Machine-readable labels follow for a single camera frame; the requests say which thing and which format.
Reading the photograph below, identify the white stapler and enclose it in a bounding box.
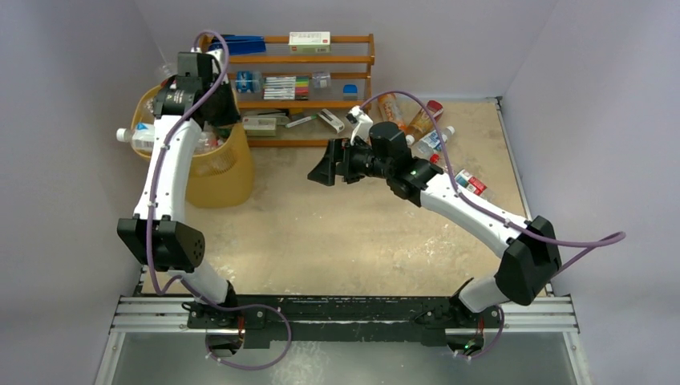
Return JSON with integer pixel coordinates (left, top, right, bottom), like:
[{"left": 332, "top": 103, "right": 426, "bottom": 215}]
[{"left": 318, "top": 108, "right": 346, "bottom": 133}]

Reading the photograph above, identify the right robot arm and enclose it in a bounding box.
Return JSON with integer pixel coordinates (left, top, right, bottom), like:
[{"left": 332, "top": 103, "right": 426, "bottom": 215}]
[{"left": 307, "top": 123, "right": 561, "bottom": 326}]

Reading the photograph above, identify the blue stapler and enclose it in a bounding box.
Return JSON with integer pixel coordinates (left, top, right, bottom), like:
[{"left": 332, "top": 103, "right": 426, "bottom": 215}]
[{"left": 206, "top": 34, "right": 266, "bottom": 57}]

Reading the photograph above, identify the orange label bottle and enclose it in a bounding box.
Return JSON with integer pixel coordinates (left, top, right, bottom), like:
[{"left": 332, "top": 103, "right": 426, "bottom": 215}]
[{"left": 377, "top": 93, "right": 407, "bottom": 131}]

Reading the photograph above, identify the wooden shelf rack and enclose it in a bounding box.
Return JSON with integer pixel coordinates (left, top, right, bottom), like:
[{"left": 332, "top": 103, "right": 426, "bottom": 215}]
[{"left": 195, "top": 34, "right": 376, "bottom": 148}]

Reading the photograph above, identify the blue eraser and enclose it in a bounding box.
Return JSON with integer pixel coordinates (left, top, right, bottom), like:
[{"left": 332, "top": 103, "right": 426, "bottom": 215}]
[{"left": 342, "top": 83, "right": 358, "bottom": 100}]

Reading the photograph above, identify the red landscape label bottle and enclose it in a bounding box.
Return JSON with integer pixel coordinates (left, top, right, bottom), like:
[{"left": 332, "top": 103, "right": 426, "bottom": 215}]
[{"left": 429, "top": 154, "right": 495, "bottom": 202}]

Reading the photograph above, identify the white red box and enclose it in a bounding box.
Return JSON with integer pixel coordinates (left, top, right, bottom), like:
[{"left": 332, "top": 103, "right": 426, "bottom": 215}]
[{"left": 288, "top": 31, "right": 331, "bottom": 55}]

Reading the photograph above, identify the blue green label white-cap bottle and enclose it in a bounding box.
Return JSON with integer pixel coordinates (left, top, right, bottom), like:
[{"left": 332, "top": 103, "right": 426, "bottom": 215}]
[{"left": 411, "top": 126, "right": 455, "bottom": 159}]

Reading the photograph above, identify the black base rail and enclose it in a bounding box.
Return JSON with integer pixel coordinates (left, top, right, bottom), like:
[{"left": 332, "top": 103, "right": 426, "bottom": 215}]
[{"left": 181, "top": 294, "right": 500, "bottom": 350}]

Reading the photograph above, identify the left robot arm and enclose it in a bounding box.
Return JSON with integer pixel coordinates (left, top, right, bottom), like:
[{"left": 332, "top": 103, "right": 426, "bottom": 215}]
[{"left": 116, "top": 48, "right": 239, "bottom": 328}]

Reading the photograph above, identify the red gold label bottle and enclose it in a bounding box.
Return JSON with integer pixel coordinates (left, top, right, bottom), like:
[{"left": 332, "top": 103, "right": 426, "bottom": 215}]
[{"left": 406, "top": 100, "right": 444, "bottom": 146}]

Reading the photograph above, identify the marker pen set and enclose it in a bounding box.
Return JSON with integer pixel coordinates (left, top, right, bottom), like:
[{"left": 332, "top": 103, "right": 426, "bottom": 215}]
[{"left": 263, "top": 75, "right": 310, "bottom": 100}]

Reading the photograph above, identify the blue tape dispenser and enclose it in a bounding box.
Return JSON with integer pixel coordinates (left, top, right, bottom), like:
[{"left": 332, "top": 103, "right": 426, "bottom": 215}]
[{"left": 234, "top": 71, "right": 264, "bottom": 94}]

